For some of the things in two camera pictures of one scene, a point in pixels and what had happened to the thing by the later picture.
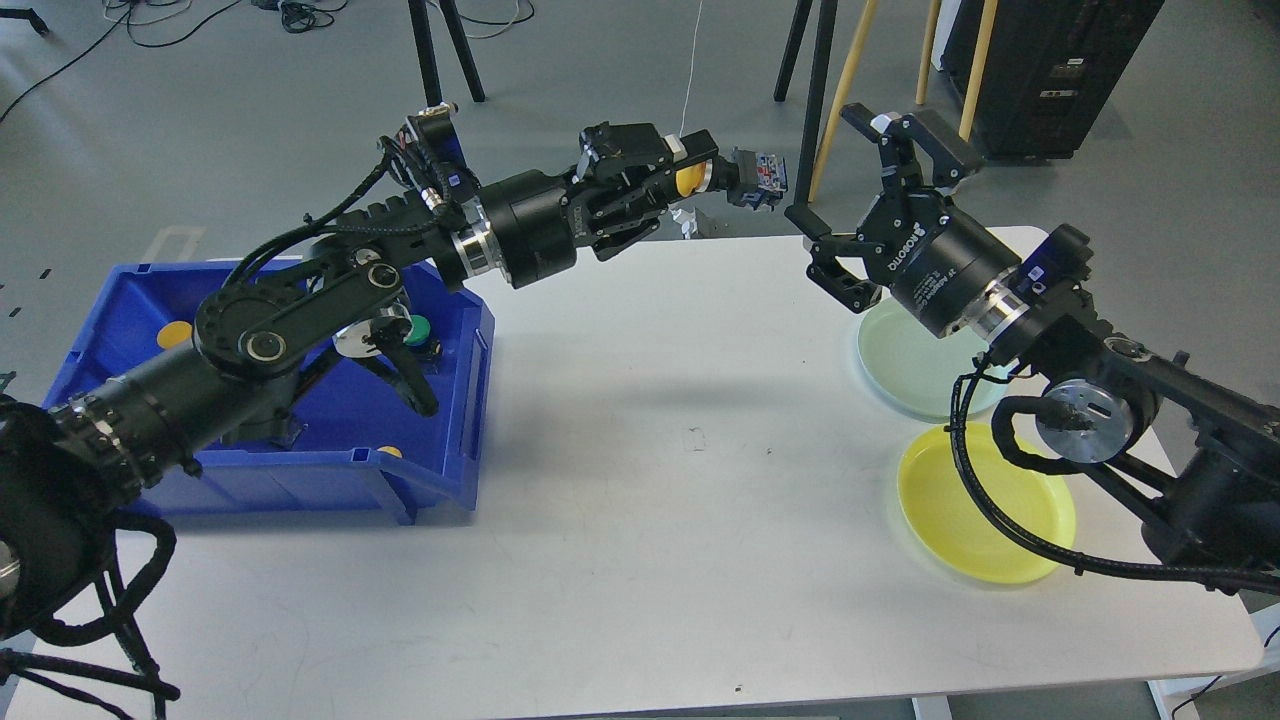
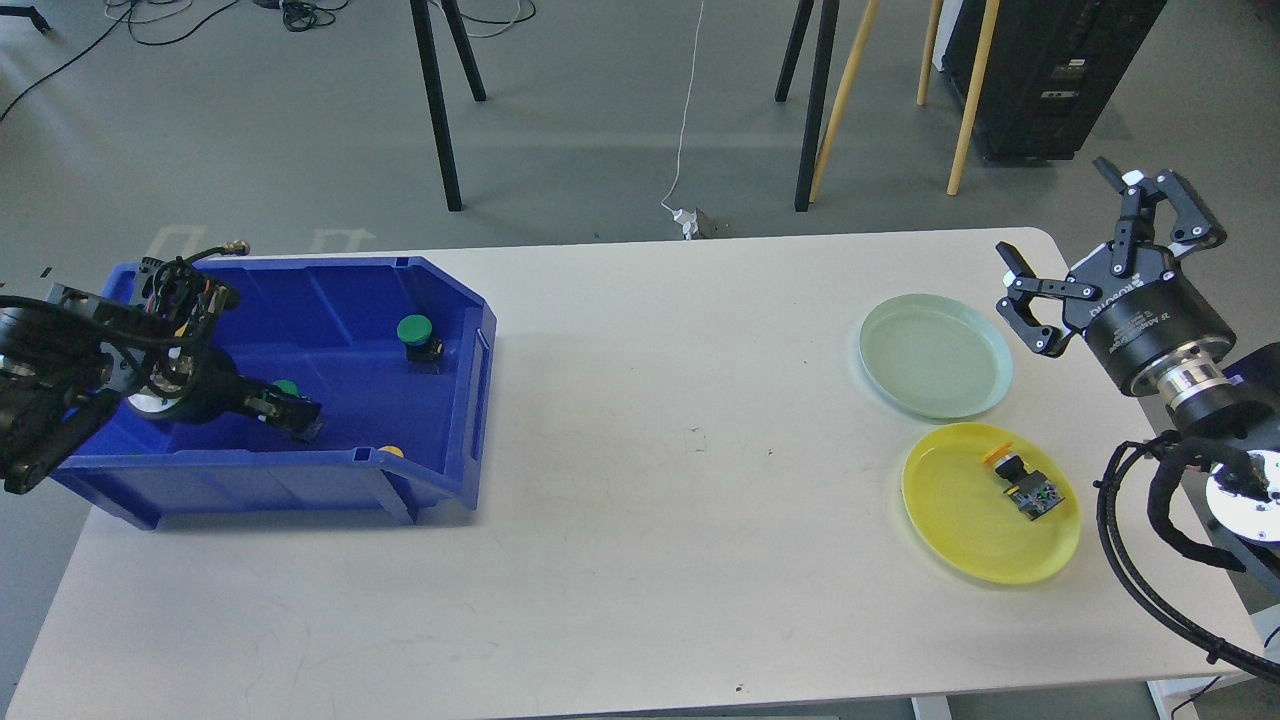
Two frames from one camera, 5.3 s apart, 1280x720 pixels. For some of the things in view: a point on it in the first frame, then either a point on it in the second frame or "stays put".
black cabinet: [1049, 69] stays put
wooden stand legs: [988, 13] stays put
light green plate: [918, 371] stays put
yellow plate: [947, 518] stays put
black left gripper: [539, 220] -> [195, 385]
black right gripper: [937, 261] -> [1124, 317]
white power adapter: [688, 220] stays put
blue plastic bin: [360, 449] stays put
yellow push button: [690, 178] -> [1032, 492]
